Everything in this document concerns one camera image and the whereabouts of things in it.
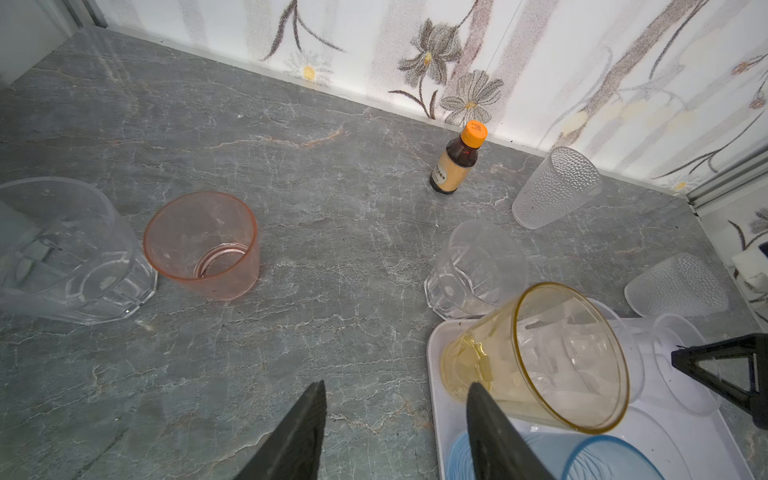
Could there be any blue plastic cup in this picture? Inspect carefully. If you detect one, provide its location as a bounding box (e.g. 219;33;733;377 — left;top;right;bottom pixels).
446;432;663;479

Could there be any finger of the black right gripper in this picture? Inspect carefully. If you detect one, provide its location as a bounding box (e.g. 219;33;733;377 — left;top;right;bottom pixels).
670;332;768;431

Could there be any yellow plastic cup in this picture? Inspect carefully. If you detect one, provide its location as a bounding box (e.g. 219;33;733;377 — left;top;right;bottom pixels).
440;282;630;435

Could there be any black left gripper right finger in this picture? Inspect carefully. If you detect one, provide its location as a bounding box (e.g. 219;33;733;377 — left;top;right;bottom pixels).
466;382;553;479

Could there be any pink plastic cup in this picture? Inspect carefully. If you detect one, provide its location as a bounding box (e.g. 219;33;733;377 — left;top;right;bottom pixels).
143;191;260;301

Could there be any frosted dimpled clear cup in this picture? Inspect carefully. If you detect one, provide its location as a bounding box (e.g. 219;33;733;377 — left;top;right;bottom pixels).
624;253;729;317
512;147;603;229

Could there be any clear faceted glass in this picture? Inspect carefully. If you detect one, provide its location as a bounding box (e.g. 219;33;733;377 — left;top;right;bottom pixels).
424;219;528;320
1;176;158;325
627;313;721;417
589;298;645;403

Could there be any brown bottle orange cap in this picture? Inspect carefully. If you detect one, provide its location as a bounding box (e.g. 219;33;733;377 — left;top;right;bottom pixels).
430;120;488;195

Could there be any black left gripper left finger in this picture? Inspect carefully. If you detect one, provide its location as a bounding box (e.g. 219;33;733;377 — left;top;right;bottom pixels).
235;380;327;480

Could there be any lilac plastic tray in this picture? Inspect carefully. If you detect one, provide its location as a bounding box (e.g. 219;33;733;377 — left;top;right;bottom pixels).
427;321;753;479

